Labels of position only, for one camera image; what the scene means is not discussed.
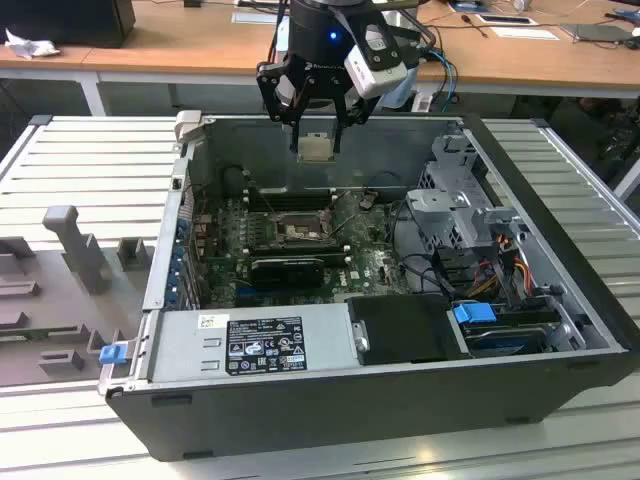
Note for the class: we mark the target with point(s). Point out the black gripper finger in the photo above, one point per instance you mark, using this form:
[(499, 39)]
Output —
[(270, 95), (357, 112)]

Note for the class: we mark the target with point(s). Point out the silver square CPU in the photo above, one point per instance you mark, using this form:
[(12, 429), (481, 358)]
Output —
[(316, 147)]

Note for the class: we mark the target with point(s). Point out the black RAM slot bank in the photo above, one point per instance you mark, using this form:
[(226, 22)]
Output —
[(300, 249), (290, 200)]

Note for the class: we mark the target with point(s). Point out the CPU socket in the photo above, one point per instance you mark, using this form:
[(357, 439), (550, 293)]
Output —
[(295, 230)]

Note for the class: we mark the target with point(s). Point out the wooden desk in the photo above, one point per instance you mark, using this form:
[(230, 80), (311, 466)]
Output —
[(200, 40)]

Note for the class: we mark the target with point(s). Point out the black round capacitor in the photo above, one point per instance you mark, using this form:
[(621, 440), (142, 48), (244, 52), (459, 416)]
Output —
[(232, 181)]

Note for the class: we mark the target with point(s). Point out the silver metal drive cage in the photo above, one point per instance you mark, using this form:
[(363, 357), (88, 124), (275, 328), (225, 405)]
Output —
[(450, 215)]

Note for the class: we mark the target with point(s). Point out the green motherboard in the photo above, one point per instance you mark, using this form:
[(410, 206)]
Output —
[(370, 260)]

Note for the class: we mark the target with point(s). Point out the white tablet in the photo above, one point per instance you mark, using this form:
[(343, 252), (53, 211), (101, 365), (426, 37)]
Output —
[(505, 19)]

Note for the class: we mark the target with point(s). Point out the black graphics card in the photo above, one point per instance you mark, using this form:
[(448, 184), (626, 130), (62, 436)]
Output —
[(285, 272)]

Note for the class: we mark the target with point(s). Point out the white paper sheet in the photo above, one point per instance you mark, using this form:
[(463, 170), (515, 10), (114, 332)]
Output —
[(525, 33)]

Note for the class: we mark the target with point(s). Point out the black computer box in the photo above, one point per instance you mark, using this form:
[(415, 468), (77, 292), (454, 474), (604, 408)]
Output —
[(70, 22)]

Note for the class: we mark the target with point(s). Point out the black plastic shroud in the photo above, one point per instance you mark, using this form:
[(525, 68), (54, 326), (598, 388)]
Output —
[(400, 325)]

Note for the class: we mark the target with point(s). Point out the blue disk carrier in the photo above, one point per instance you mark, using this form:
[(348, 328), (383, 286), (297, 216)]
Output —
[(472, 312)]

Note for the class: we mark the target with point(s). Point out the crumpled white paper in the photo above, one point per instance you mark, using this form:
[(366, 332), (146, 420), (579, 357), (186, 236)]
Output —
[(30, 46)]

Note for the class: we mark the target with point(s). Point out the dark closed laptop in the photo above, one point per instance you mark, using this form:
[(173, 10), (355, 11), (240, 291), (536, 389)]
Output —
[(600, 32)]

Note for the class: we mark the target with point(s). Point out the grey power supply unit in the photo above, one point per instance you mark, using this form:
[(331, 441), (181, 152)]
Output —
[(190, 345)]

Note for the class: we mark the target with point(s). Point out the hard disk drive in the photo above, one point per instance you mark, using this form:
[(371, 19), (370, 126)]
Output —
[(505, 340)]

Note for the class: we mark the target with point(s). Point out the blue case latch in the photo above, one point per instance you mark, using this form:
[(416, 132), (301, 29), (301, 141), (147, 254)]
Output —
[(112, 354)]

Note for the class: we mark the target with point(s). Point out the grey parts rack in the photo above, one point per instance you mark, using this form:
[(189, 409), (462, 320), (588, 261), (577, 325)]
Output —
[(50, 310)]

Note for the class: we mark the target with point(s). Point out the black open PC case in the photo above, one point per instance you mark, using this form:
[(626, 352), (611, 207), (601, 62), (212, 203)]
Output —
[(300, 415)]

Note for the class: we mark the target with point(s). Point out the green RAM stick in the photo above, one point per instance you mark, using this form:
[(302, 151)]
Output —
[(20, 334)]

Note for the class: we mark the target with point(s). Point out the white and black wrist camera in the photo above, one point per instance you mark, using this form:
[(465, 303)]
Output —
[(375, 62)]

